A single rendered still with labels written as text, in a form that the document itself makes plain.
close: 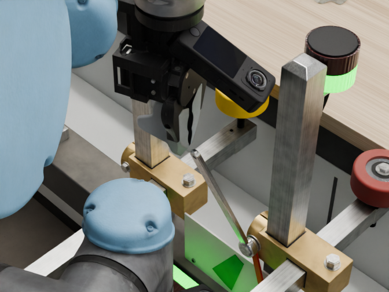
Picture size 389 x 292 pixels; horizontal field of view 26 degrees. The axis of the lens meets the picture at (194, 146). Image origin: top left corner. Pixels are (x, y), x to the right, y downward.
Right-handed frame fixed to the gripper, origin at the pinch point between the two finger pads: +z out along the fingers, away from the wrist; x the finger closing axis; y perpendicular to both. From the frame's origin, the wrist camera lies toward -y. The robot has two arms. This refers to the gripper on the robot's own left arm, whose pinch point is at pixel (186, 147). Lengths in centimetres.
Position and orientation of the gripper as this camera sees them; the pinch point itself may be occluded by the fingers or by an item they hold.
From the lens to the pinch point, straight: 98.9
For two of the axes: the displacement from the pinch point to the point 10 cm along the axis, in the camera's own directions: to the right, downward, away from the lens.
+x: -4.1, 6.3, -6.6
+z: -0.2, 7.1, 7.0
